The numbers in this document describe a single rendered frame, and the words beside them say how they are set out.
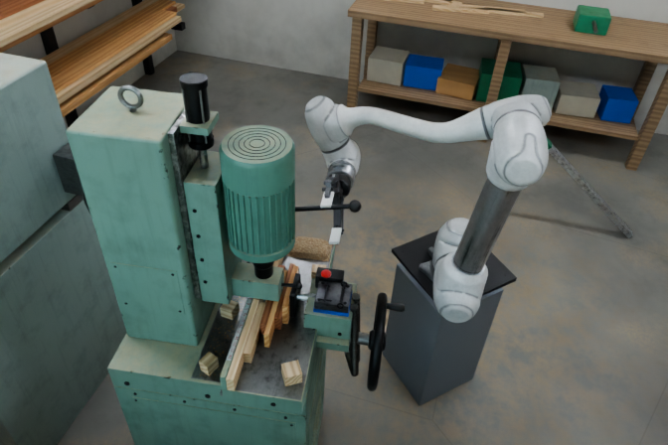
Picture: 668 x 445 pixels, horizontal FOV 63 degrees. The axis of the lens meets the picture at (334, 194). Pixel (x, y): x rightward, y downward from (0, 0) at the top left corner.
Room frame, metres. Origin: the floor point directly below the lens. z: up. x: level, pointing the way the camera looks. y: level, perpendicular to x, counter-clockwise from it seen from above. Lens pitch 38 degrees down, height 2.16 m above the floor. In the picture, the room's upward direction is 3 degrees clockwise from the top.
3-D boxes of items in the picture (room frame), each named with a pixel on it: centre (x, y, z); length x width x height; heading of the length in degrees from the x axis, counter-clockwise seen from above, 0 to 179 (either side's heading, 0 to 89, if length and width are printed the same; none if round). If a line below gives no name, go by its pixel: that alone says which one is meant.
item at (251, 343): (1.16, 0.17, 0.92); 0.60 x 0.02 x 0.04; 174
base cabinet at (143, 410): (1.07, 0.30, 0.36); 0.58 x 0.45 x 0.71; 84
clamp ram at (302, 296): (1.06, 0.07, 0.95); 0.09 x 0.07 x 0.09; 174
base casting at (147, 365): (1.08, 0.31, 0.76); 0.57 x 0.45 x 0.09; 84
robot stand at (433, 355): (1.51, -0.47, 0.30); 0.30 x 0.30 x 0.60; 30
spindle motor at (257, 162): (1.06, 0.18, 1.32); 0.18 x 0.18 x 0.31
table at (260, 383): (1.06, 0.08, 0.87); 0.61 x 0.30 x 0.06; 174
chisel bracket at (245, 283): (1.07, 0.20, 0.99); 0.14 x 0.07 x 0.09; 84
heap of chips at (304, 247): (1.31, 0.07, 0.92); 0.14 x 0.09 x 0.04; 84
